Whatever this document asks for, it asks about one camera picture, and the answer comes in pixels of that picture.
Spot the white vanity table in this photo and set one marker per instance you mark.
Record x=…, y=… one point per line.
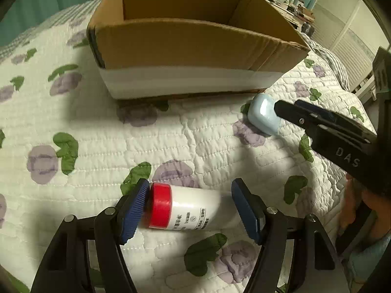
x=293, y=7

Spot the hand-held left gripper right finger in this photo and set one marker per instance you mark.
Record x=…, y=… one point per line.
x=244, y=210

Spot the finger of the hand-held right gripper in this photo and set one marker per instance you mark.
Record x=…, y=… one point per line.
x=293, y=111
x=317, y=110

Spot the cardboard box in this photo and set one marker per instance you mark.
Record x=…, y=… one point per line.
x=195, y=55

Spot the light blue earbud case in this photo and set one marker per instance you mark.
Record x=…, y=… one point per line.
x=262, y=114

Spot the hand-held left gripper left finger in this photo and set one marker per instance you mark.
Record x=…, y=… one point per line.
x=134, y=213

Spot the white louvred wardrobe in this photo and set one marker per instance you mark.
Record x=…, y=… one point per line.
x=351, y=45

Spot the white floral quilt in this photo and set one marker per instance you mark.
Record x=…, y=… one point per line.
x=122, y=140

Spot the person's right hand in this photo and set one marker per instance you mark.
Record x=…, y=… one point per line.
x=356, y=210

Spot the white bottle with red cap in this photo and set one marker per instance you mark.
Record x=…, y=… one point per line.
x=192, y=210

